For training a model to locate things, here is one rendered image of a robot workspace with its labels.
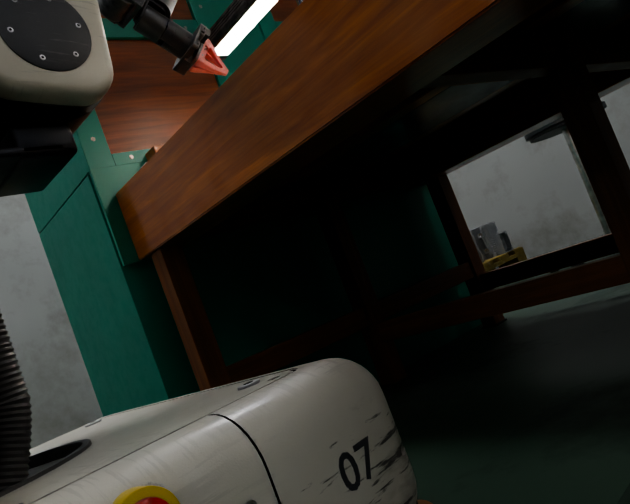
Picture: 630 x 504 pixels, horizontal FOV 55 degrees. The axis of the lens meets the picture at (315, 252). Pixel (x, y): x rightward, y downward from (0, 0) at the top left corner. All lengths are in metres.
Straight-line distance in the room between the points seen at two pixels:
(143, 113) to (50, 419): 2.12
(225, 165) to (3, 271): 2.53
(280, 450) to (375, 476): 0.11
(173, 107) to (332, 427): 1.43
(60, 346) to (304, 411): 3.12
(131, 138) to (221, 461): 1.36
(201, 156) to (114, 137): 0.51
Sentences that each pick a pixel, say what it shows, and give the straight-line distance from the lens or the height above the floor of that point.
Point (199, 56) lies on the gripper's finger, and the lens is 1.33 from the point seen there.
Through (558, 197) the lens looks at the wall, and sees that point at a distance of 4.28.
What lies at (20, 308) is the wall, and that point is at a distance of 3.58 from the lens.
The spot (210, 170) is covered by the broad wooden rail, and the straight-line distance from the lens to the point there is 1.24.
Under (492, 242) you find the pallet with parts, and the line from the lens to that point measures 3.87.
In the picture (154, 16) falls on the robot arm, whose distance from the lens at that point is 1.32.
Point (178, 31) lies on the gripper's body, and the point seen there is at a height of 0.93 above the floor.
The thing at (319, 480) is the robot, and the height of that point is 0.20.
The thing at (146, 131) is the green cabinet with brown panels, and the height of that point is 0.93.
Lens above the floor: 0.34
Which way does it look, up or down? 4 degrees up
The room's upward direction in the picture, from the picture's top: 21 degrees counter-clockwise
